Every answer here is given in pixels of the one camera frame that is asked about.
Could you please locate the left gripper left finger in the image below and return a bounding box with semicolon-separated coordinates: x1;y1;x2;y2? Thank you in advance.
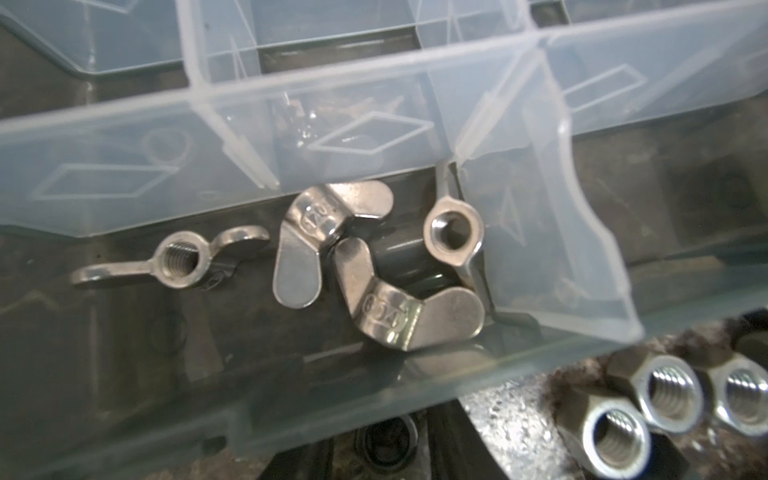
258;440;333;480

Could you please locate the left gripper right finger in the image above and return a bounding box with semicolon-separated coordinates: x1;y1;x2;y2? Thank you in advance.
427;400;508;480

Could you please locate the black hex nut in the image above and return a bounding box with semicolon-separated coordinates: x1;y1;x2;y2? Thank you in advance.
354;415;419;475

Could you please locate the silver hex nut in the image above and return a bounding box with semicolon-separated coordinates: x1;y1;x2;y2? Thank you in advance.
689;349;767;438
555;386;651;479
605;347;704;434

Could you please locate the clear grey compartment organizer box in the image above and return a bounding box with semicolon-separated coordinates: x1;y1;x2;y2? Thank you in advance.
1;1;767;479

